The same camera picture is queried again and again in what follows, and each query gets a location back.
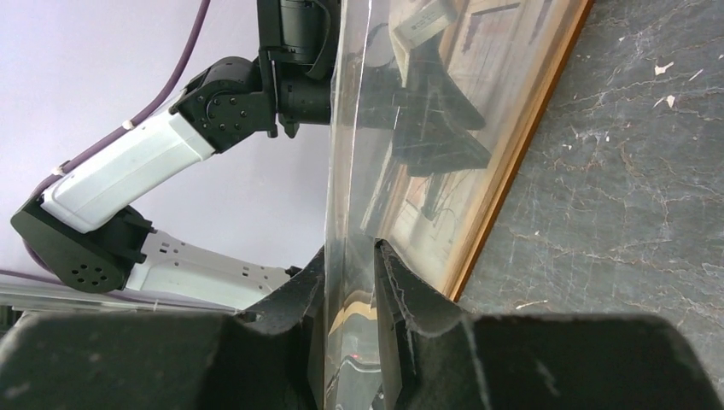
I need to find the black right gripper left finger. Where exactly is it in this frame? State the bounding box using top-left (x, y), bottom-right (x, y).
top-left (1, 252), bottom-right (324, 409)

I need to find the clear glass pane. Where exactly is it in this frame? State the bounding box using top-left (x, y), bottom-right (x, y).
top-left (324, 1), bottom-right (397, 409)

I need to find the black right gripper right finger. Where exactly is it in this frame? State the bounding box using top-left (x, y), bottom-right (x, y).
top-left (374, 240), bottom-right (723, 409)

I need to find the plant photo print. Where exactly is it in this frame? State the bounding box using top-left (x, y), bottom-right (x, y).
top-left (361, 1), bottom-right (592, 298)

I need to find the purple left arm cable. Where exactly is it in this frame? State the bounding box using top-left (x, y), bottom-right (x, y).
top-left (0, 0), bottom-right (212, 284)

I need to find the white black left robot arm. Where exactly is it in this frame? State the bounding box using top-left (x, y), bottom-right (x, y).
top-left (11, 1), bottom-right (341, 310)

